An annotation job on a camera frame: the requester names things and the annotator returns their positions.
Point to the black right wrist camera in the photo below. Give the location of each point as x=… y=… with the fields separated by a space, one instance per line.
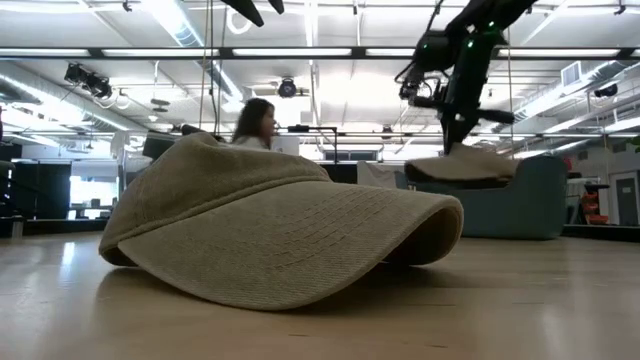
x=411 y=89

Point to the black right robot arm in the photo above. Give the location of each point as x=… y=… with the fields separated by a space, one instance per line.
x=492 y=10

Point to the black table frame rail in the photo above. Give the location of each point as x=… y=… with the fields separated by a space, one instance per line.
x=65 y=226

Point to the tan baseball cap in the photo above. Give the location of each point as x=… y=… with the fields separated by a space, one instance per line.
x=280 y=235
x=465 y=167

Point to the blue plastic bin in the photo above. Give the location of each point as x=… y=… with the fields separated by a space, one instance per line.
x=525 y=205

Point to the green potted plant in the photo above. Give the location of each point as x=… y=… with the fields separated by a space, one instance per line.
x=636 y=144

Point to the white air vent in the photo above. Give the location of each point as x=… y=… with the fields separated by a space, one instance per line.
x=571 y=73

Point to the black cabinet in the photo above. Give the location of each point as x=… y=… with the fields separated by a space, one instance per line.
x=42 y=190

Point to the black ceiling spotlight cluster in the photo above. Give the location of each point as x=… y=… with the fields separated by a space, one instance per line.
x=90 y=81

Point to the person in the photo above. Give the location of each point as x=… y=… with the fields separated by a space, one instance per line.
x=255 y=125

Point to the orange and black stool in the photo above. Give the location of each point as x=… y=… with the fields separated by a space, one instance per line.
x=595 y=205

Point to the black ceiling camera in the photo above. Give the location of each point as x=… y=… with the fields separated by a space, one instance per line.
x=606 y=90

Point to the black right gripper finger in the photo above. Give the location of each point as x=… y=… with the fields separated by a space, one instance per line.
x=452 y=132
x=471 y=131

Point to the black overhead camera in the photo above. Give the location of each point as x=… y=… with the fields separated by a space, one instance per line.
x=287 y=88

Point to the dark computer monitor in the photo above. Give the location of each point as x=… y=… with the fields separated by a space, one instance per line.
x=157 y=146

